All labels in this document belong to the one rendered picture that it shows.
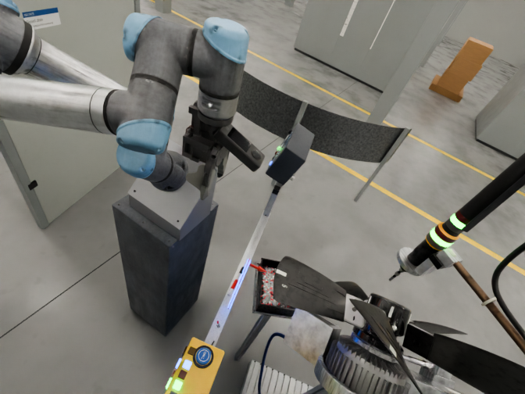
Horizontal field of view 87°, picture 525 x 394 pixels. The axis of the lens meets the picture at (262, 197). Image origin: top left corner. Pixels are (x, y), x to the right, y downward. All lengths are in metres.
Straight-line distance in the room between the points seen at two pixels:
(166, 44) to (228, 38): 0.10
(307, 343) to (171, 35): 0.92
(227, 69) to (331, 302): 0.69
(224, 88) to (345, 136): 2.17
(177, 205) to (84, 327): 1.22
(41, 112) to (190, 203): 0.59
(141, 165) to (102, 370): 1.37
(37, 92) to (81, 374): 1.65
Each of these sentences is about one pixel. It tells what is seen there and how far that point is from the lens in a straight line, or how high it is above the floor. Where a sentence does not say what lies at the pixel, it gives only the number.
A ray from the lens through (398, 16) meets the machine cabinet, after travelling 6.63.
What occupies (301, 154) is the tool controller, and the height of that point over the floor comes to 1.24.
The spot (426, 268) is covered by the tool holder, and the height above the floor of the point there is 1.50.
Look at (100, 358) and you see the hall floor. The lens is 2.01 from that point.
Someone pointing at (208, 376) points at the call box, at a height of 1.07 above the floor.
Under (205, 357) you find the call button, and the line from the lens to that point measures 0.86.
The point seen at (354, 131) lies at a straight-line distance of 2.62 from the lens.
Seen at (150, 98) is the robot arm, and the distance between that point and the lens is 0.48.
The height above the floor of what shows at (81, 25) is 1.21.
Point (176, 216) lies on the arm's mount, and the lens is 1.05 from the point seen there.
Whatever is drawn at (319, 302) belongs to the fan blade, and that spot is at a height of 1.19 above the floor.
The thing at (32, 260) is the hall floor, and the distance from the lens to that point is 2.39.
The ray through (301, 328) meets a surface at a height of 1.00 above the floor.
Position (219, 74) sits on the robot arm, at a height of 1.72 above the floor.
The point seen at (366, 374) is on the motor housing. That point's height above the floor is 1.18.
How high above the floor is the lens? 1.91
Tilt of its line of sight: 43 degrees down
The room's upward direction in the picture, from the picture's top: 21 degrees clockwise
